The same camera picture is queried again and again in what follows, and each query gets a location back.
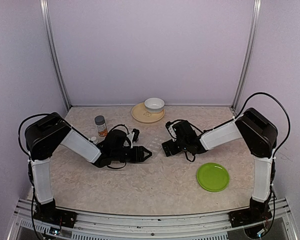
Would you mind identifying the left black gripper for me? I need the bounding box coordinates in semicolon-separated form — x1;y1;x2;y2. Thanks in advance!
112;145;153;162

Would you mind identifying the small white pill bottle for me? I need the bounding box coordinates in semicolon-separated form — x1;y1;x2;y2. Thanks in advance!
90;136;98;144

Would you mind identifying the orange pill bottle grey cap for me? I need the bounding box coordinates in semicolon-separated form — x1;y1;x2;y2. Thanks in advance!
94;115;108;137

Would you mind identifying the clear plastic pill organizer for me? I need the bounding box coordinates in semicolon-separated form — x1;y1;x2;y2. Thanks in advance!
146;135;166;158

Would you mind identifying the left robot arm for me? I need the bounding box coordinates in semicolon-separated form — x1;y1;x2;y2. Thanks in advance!
24;112;153;223

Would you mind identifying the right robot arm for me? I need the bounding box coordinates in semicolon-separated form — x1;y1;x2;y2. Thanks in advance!
162;107;278;222

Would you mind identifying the beige round plate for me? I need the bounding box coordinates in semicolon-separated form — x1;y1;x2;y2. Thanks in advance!
131;102;165;124

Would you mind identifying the white ceramic bowl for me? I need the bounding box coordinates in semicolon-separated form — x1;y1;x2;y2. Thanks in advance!
144;97;165;113

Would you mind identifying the green round plate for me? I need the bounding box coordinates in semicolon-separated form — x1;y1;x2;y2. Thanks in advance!
196;162;230;193

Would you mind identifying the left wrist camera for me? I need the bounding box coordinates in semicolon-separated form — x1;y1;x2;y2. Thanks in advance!
126;128;140;148

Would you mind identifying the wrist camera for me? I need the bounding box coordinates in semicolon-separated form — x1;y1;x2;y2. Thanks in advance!
126;128;140;148
165;121;177;139

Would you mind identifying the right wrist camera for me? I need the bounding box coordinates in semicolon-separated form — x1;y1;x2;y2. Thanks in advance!
165;121;177;139

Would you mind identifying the front aluminium rail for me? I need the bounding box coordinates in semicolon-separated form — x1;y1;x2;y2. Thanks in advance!
4;198;300;240

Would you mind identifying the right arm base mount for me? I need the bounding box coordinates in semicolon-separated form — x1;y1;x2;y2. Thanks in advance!
228;198;273;228

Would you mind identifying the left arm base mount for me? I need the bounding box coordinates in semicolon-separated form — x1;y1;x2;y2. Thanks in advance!
33;198;77;229

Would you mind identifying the right aluminium frame post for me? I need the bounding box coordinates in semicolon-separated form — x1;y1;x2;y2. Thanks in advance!
231;0;262;112

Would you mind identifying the aluminium frame post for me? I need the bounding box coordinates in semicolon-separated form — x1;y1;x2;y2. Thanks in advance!
39;0;72;112
231;0;262;112

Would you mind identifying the left aluminium frame post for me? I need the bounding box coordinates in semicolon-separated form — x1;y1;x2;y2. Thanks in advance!
39;0;72;112

